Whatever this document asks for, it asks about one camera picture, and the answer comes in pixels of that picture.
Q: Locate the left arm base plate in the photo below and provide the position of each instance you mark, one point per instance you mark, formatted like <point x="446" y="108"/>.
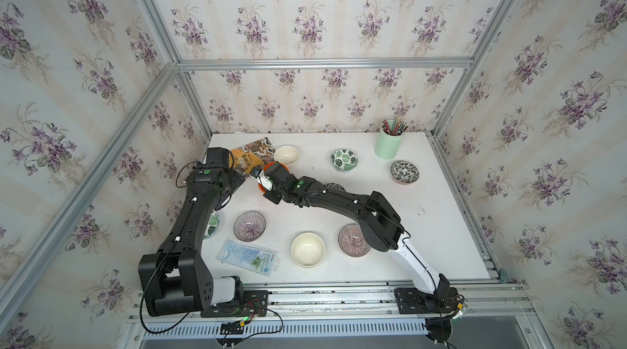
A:
<point x="250" y="303"/>

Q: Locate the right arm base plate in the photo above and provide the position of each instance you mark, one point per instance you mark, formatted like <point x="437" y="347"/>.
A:
<point x="445" y="301"/>

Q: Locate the large cream bowl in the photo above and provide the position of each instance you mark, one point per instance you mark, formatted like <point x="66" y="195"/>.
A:
<point x="308" y="250"/>

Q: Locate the orange illustrated booklet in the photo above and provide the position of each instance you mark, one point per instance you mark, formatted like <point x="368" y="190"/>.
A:
<point x="258" y="153"/>

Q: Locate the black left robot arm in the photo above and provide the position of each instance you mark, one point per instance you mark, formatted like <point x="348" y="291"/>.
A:
<point x="175" y="278"/>

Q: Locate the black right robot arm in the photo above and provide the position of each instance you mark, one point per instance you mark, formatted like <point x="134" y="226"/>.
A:
<point x="380" y="225"/>

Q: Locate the dark patterned bowl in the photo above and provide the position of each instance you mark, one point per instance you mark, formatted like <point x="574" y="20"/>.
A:
<point x="335" y="186"/>
<point x="404" y="172"/>

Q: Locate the green leaf bowl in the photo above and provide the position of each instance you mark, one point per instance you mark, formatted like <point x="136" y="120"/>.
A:
<point x="344" y="160"/>

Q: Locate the purple glass bowl right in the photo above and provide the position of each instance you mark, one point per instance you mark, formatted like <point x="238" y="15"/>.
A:
<point x="352" y="241"/>

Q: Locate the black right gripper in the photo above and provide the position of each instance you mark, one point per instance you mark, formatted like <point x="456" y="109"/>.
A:
<point x="269" y="197"/>

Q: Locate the orange bowl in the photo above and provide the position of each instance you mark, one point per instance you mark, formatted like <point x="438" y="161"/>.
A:
<point x="271" y="166"/>

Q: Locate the pale green pen cup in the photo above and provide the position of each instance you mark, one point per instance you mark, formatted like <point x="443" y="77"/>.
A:
<point x="389" y="138"/>

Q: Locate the clear plastic packet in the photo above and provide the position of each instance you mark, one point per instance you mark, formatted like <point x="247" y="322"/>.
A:
<point x="248" y="257"/>

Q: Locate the aluminium rail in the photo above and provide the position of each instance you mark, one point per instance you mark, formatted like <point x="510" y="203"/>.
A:
<point x="377" y="299"/>

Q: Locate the purple glass bowl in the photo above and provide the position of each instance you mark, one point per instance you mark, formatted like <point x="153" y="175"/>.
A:
<point x="249" y="226"/>
<point x="352" y="241"/>

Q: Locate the purple glass bowl left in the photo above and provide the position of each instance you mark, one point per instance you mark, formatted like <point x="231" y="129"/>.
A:
<point x="249" y="226"/>

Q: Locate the small cream bowl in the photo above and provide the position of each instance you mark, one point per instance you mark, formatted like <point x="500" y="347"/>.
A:
<point x="287" y="155"/>

